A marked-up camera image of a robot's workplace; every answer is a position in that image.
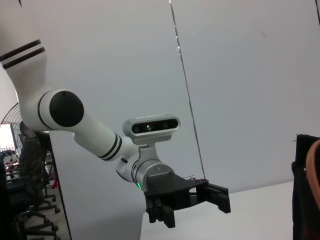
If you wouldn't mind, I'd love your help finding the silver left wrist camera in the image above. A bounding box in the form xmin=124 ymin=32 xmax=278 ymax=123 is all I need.
xmin=121 ymin=113 xmax=182 ymax=146

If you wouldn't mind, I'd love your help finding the black office chair with jacket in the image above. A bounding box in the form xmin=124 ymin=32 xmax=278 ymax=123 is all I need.
xmin=18 ymin=121 xmax=62 ymax=214

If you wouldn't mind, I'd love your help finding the wire guard floor fan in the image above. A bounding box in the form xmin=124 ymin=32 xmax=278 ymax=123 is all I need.
xmin=0 ymin=101 xmax=24 ymax=180

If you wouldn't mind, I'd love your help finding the black food bag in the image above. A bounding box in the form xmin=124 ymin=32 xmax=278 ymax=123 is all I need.
xmin=291 ymin=133 xmax=320 ymax=240

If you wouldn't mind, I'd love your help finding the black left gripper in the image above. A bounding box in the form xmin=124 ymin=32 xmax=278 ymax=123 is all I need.
xmin=143 ymin=171 xmax=232 ymax=229

